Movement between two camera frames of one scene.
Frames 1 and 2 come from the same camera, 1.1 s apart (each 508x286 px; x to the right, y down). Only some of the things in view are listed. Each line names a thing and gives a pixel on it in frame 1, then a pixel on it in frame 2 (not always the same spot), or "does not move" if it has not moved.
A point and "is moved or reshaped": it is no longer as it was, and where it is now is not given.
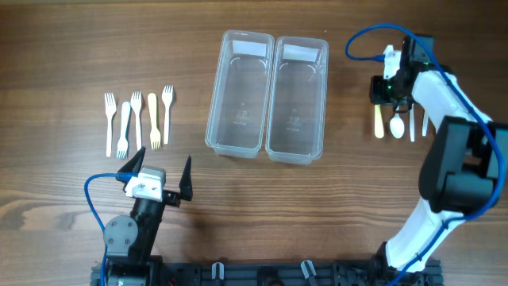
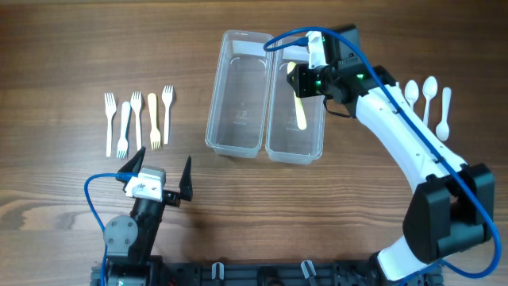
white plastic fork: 167,94 does not move
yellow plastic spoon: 379,122 is moved or reshaped
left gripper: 173,198 does not move
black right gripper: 377,97 → 302,86
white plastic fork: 136,98 does not move
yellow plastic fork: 155,134 does not move
